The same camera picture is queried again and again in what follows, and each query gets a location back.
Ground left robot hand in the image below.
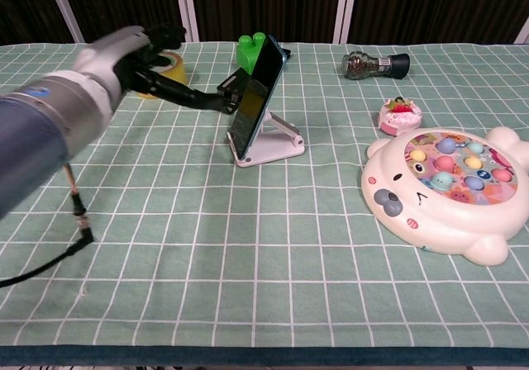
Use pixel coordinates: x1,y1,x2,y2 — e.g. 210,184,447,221
74,24,241,114

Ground black smartphone with blue edge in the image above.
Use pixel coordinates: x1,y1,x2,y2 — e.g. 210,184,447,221
229,34,285,159

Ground white folding phone stand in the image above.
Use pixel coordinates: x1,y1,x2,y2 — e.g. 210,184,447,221
226,111,306,168

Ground yellow packing tape roll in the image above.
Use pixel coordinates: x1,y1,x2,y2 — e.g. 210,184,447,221
135,50,189,99

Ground green toy building block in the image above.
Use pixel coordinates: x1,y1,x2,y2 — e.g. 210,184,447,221
236,32,269,75

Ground glass spice grinder bottle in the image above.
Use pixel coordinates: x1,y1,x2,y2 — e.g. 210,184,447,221
341,50,411,81

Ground green checkered tablecloth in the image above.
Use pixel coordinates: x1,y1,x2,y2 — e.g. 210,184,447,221
0,41,529,367

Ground pink toy cake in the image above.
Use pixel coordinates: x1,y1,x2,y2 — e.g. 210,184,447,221
376,96,423,135

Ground white bear whack-a-mole toy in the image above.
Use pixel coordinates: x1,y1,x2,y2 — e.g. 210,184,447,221
360,126,529,268

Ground black cable with connector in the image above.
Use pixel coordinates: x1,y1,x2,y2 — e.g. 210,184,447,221
0,162,95,289

